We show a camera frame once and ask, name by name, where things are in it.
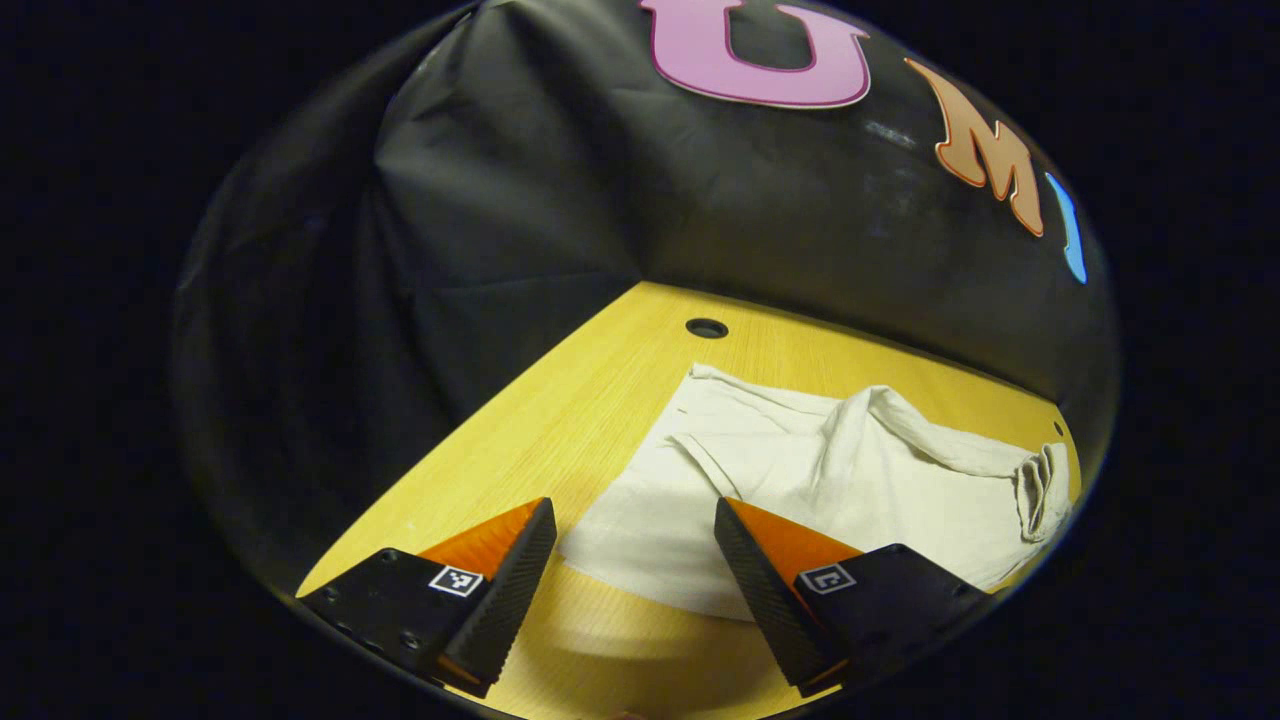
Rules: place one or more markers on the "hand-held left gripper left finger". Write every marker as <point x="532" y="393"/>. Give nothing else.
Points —
<point x="510" y="590"/>

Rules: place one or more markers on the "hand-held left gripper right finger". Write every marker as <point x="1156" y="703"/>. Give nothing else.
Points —
<point x="765" y="600"/>

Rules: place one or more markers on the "black backdrop cloth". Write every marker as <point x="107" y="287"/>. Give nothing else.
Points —
<point x="550" y="200"/>

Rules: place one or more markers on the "white jeans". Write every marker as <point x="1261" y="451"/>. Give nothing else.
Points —
<point x="800" y="470"/>

